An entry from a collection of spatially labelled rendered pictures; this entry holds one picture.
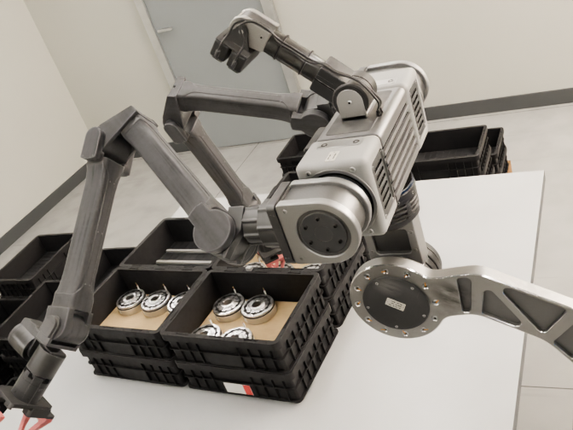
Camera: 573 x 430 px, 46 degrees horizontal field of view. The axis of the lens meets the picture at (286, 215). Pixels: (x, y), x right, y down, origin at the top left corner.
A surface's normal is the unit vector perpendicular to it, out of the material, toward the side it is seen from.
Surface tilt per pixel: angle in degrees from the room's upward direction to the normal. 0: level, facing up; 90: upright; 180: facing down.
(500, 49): 90
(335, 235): 90
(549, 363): 0
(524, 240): 0
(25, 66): 90
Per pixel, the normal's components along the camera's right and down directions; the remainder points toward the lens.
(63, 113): 0.89, -0.06
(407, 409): -0.30, -0.83
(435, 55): -0.35, 0.56
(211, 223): -0.45, -0.30
